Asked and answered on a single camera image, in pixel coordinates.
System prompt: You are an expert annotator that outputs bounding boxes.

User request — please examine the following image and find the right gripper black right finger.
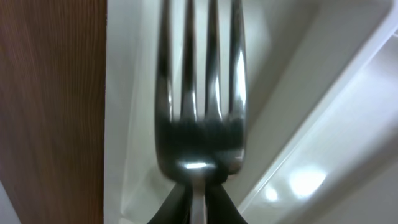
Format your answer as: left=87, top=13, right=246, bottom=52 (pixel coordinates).
left=205, top=185, right=247, bottom=224

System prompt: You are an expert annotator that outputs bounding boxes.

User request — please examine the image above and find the white plastic cutlery tray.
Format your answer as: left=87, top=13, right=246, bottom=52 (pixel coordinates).
left=104, top=1, right=397, bottom=223

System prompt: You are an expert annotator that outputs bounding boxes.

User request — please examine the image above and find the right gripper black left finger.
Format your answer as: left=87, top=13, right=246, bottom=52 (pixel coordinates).
left=148, top=184, right=192, bottom=224

